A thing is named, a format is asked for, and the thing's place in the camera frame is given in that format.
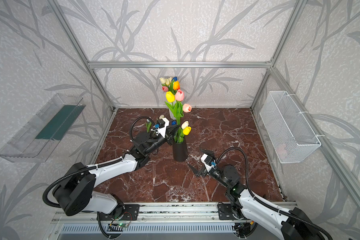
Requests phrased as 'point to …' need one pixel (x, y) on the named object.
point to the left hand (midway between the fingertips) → (180, 121)
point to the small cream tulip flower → (148, 123)
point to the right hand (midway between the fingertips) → (196, 151)
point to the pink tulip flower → (164, 88)
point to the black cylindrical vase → (180, 151)
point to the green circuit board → (122, 224)
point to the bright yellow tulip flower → (187, 130)
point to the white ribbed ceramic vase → (170, 113)
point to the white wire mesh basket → (290, 135)
